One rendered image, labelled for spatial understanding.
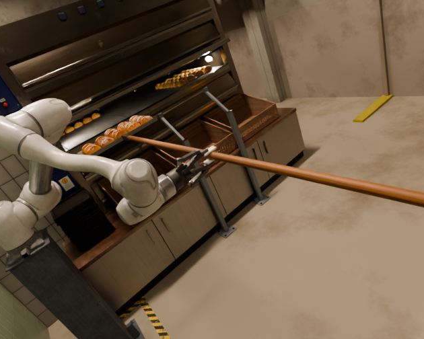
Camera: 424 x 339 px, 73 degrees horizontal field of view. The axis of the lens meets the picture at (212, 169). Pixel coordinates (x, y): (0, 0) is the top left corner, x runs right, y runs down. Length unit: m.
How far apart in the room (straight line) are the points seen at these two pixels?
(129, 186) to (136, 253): 1.50
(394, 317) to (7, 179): 2.59
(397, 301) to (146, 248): 1.64
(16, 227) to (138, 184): 0.99
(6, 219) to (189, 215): 1.29
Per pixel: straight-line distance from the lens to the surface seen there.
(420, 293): 2.04
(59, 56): 2.54
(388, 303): 1.99
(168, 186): 1.02
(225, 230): 2.62
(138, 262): 2.35
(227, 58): 3.19
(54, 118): 1.32
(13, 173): 2.51
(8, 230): 1.71
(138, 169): 0.83
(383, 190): 0.72
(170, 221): 2.33
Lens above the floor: 1.65
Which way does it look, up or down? 26 degrees down
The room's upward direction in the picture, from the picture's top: 24 degrees counter-clockwise
